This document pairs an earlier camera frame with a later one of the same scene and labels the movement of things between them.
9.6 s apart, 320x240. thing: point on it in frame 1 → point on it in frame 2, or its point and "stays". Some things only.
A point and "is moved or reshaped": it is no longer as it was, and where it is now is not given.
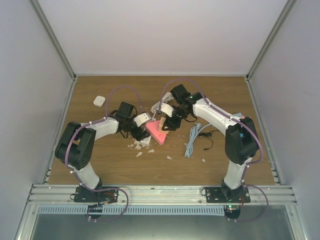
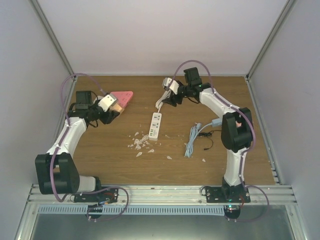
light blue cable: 194,132 stays
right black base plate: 214,195 stays
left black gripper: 141,136 → 109,117
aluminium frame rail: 160,195 stays
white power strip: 146,141 → 155,126
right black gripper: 173,125 → 173,100
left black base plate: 83,195 stays
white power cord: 167,97 is moved or reshaped
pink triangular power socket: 152,128 → 123,97
